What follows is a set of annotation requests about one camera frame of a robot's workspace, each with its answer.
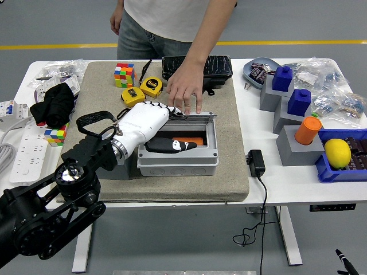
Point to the smoky transparent box lid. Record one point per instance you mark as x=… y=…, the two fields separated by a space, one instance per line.
x=203 y=114

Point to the person's left hand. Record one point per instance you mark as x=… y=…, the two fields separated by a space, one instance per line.
x=185 y=83

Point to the person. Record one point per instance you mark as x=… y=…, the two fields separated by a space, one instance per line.
x=166 y=17

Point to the small metal screws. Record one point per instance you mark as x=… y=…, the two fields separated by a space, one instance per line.
x=248 y=86

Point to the dark brown component pile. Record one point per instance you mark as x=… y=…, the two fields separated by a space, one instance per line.
x=358 y=149

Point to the black crackled plastic case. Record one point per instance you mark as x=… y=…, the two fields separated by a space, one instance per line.
x=220 y=67

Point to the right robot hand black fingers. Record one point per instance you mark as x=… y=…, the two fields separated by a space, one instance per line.
x=347 y=263

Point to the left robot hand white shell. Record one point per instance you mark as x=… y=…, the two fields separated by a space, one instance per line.
x=140 y=123

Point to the blue-grey oval dish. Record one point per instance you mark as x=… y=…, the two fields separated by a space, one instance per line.
x=268 y=60

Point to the grey cube holder block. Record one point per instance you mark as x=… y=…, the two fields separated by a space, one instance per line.
x=127 y=172
x=298 y=154
x=282 y=120
x=268 y=98

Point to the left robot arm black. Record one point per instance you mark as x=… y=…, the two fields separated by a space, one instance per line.
x=43 y=212

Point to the blue square bottle block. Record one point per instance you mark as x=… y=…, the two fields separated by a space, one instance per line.
x=282 y=80
x=299 y=103

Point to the black power adapter plug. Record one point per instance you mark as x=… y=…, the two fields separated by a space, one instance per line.
x=256 y=163

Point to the grey electrical enclosure box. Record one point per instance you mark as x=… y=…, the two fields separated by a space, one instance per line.
x=183 y=166

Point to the yellow tape measure black label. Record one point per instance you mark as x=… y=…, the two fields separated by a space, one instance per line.
x=151 y=84

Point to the person's left forearm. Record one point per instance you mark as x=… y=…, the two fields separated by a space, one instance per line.
x=209 y=37

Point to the person's right forearm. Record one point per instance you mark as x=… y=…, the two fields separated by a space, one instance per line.
x=119 y=5

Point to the black cloth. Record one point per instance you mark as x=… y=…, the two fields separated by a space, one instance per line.
x=54 y=106

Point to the white table leg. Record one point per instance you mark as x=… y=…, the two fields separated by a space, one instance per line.
x=289 y=237
x=83 y=249

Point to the silver under-table bracket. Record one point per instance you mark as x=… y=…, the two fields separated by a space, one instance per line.
x=252 y=210

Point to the dark wrapped packet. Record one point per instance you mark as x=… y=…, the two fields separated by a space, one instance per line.
x=258 y=76
x=257 y=66

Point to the grey-brown fabric mat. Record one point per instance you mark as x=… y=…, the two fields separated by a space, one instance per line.
x=200 y=186

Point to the clear plastic parts bag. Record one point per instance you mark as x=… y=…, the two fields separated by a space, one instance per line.
x=315 y=71
x=352 y=107
x=324 y=104
x=40 y=81
x=71 y=65

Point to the yellow lemon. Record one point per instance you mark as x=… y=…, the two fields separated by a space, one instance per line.
x=337 y=153

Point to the white circuit breaker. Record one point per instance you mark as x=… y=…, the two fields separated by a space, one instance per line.
x=18 y=110

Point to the white power strip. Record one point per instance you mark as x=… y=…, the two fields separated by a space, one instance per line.
x=28 y=154

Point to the large colourful puzzle cube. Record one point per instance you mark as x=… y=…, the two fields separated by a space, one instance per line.
x=124 y=75

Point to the small colourful puzzle cube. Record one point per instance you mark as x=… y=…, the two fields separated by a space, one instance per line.
x=56 y=136

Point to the blue plastic storage bin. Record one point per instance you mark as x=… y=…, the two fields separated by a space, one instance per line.
x=338 y=175

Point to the black table control panel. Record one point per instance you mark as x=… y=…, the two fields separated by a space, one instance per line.
x=332 y=207

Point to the person's right hand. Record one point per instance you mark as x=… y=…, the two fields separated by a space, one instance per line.
x=117 y=24

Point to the orange cylinder battery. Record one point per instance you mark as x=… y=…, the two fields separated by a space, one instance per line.
x=308 y=130
x=195 y=141

